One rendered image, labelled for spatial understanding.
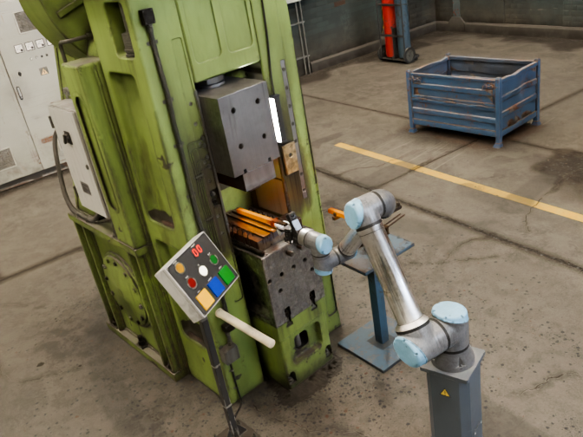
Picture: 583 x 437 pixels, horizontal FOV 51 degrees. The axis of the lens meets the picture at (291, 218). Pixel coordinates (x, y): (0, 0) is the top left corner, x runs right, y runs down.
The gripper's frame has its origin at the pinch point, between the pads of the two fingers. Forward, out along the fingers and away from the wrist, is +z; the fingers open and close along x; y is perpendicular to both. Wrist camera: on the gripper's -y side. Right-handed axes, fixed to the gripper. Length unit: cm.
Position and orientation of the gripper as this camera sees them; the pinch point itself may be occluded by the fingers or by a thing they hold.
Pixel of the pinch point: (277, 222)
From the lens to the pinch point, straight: 320.5
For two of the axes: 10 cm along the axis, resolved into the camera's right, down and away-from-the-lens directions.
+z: -6.7, -2.5, 7.0
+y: 1.5, 8.8, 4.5
